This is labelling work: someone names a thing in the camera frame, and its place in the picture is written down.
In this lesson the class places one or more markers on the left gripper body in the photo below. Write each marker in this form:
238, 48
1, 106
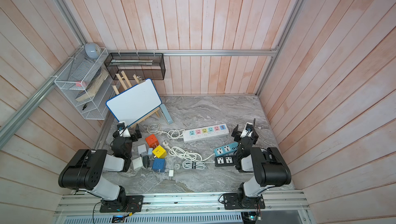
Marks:
133, 137

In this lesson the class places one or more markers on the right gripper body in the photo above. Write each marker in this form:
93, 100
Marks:
239, 135

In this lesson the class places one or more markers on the teal power strip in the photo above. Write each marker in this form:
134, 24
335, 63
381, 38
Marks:
226, 149

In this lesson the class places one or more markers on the red cube socket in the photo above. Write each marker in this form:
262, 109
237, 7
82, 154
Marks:
152, 141

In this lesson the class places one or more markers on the white USB charger plug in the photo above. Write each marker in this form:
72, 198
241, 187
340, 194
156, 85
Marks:
137, 163

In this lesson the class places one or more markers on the black power strip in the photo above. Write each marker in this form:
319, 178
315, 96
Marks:
223, 161

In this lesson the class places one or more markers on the black adapter plug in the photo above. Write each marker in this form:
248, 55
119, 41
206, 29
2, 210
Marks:
146, 161

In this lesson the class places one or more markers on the yellow cube socket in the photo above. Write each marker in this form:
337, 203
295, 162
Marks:
159, 152

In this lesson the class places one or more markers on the blue cube socket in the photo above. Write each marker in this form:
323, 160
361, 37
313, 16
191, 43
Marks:
159, 165

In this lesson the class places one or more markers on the white MIX charger plug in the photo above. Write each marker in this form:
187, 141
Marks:
171, 174

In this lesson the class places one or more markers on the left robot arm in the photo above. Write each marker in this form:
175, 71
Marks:
84, 171

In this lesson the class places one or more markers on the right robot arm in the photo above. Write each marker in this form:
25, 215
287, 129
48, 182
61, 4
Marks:
267, 164

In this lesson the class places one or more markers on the white power strip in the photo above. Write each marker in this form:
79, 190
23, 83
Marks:
199, 134

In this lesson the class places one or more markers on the wooden easel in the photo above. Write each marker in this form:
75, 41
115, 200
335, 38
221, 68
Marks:
126, 84

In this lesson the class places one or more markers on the wooden block on shelf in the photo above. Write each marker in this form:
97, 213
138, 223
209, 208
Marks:
93, 86

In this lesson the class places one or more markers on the black mesh basket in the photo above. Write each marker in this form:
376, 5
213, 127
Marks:
145, 65

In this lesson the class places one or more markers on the grey round speaker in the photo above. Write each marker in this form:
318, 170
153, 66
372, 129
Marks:
92, 50

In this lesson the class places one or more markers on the whiteboard with blue frame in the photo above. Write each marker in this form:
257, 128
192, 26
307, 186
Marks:
133, 104

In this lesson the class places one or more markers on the white wire shelf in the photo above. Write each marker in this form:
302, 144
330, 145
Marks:
76, 76

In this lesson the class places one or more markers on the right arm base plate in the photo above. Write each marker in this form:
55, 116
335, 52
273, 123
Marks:
235, 201

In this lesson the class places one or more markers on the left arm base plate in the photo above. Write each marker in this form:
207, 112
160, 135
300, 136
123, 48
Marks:
123, 204

